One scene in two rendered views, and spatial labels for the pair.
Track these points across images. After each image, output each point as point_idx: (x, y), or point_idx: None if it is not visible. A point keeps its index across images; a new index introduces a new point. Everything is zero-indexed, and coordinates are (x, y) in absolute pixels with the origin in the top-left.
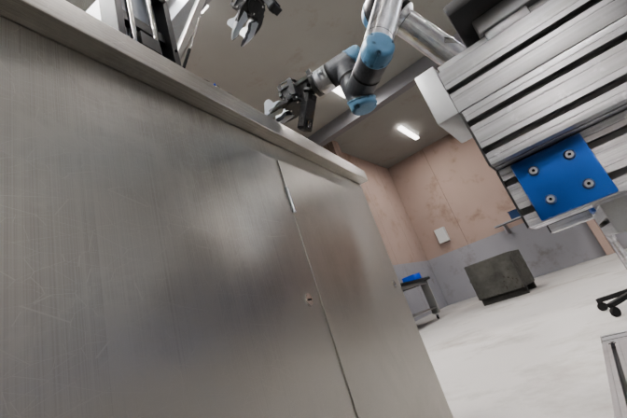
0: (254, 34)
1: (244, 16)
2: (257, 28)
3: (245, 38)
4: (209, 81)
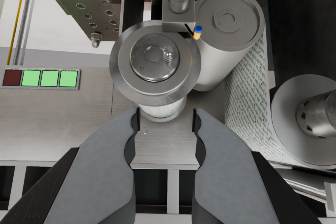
0: (80, 146)
1: (237, 202)
2: (45, 194)
3: (134, 125)
4: (150, 105)
